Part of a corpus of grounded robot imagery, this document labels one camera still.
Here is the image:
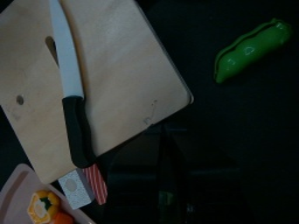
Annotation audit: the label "white blade black handle knife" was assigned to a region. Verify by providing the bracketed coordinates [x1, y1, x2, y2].
[48, 0, 98, 170]

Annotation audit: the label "yellow pepper slice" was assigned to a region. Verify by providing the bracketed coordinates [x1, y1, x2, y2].
[25, 189, 61, 224]

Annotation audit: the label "wooden cutting board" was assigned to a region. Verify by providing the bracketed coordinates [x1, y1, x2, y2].
[0, 0, 194, 186]

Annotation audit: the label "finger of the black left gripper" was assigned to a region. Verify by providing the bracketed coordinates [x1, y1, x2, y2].
[104, 127, 166, 224]
[165, 127, 251, 224]

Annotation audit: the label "orange toy carrot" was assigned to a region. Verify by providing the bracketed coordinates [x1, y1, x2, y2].
[50, 211, 76, 224]

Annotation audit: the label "pink tray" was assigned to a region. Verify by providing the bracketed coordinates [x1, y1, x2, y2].
[0, 163, 97, 224]

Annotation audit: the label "white block red stripes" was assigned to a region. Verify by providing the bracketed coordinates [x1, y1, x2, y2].
[57, 163, 108, 210]

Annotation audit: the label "green pea pod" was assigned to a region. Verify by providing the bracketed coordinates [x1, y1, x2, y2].
[212, 17, 295, 85]

